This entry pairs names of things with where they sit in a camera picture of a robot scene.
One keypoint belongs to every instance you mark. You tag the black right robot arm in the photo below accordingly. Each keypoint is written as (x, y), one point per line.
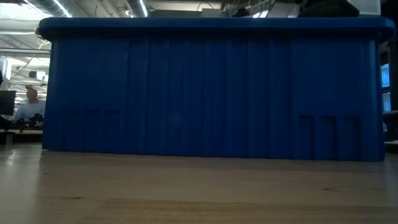
(329, 9)

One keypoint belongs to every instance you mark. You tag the blue plastic bin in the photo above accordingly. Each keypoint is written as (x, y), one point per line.
(217, 93)

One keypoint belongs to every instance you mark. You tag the black background equipment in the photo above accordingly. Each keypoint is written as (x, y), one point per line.
(34, 119)

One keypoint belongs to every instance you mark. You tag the person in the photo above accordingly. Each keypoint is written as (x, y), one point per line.
(31, 109)

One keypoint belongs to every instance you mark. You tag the background work table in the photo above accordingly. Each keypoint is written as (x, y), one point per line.
(21, 131)

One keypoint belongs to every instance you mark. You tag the blue lit window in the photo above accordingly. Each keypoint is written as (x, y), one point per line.
(385, 74)

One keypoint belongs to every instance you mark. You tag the black background monitor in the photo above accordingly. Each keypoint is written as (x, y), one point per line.
(7, 102)

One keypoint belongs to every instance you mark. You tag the black metal pole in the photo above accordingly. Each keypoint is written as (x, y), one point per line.
(394, 77)

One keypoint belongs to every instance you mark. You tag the silver ceiling duct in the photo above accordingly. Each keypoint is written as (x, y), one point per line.
(53, 7)
(138, 7)

